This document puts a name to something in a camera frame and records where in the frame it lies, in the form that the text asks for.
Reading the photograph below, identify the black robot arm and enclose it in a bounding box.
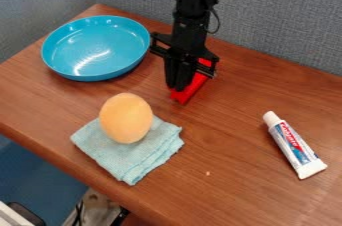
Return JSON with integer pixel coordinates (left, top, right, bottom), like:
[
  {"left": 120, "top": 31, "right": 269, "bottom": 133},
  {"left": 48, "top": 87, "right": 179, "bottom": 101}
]
[{"left": 149, "top": 0, "right": 219, "bottom": 91}]

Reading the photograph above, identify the white toothpaste tube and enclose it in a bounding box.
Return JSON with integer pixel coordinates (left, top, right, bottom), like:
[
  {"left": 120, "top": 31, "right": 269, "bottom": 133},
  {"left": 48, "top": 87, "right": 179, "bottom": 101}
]
[{"left": 263, "top": 111, "right": 327, "bottom": 180}]

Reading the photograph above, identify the grey object under table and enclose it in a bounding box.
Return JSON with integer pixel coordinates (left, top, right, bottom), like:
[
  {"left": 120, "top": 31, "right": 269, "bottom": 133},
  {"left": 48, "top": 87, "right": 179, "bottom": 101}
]
[{"left": 60, "top": 188, "right": 123, "bottom": 226}]

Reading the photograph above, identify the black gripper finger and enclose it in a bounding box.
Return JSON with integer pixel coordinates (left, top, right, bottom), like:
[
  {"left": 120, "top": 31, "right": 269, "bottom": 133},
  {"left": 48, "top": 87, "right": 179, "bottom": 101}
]
[
  {"left": 164, "top": 56, "right": 177, "bottom": 88},
  {"left": 175, "top": 61, "right": 196, "bottom": 92}
]

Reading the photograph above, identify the light blue folded cloth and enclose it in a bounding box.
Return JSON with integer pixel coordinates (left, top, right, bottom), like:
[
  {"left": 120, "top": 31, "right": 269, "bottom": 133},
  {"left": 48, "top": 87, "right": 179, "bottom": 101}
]
[{"left": 70, "top": 117, "right": 184, "bottom": 186}]

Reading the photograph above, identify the blue plate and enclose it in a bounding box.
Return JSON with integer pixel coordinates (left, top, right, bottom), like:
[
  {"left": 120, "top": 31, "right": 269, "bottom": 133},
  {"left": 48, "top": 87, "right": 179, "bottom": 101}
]
[{"left": 40, "top": 15, "right": 149, "bottom": 82}]

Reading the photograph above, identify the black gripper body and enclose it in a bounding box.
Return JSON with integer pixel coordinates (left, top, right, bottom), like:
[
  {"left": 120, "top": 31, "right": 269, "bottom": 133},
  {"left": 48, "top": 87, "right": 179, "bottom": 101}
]
[{"left": 148, "top": 11, "right": 220, "bottom": 79}]

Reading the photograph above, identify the red rectangular block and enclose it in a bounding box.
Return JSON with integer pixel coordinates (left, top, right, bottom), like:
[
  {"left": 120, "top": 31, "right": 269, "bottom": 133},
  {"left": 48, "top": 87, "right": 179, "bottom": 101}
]
[{"left": 169, "top": 58, "right": 219, "bottom": 105}]

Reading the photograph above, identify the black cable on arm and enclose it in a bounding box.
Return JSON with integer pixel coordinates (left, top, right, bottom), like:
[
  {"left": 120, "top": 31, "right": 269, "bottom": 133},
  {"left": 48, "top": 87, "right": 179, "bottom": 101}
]
[{"left": 204, "top": 6, "right": 221, "bottom": 35}]

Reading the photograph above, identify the orange egg-shaped object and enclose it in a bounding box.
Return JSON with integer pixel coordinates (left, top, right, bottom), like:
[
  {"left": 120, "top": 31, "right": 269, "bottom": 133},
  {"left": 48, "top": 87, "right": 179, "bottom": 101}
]
[{"left": 98, "top": 93, "right": 153, "bottom": 144}]

